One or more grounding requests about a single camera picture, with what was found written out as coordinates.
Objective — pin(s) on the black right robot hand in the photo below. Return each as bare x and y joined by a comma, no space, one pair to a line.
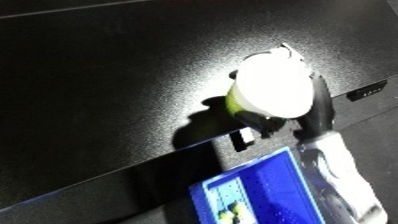
323,110

